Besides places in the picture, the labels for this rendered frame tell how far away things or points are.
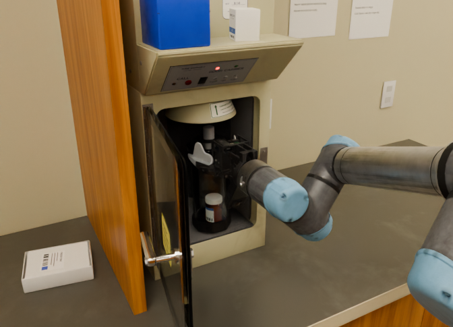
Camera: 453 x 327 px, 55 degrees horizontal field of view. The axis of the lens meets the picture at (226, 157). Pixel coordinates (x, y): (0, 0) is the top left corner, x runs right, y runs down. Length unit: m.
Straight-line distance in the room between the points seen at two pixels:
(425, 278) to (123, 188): 0.55
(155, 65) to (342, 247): 0.74
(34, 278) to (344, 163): 0.75
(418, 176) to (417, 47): 1.40
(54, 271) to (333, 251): 0.71
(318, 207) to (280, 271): 0.31
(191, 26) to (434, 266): 0.54
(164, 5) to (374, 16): 1.19
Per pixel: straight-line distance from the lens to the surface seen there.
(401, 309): 1.30
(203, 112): 1.01
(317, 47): 1.68
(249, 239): 1.19
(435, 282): 0.56
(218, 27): 0.96
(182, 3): 0.80
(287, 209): 0.80
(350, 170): 0.84
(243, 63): 0.90
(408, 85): 2.09
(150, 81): 0.85
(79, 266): 1.15
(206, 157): 1.01
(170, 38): 0.80
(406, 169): 0.73
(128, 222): 0.90
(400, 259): 1.27
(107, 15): 0.78
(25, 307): 1.13
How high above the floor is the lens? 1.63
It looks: 23 degrees down
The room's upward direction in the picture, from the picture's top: straight up
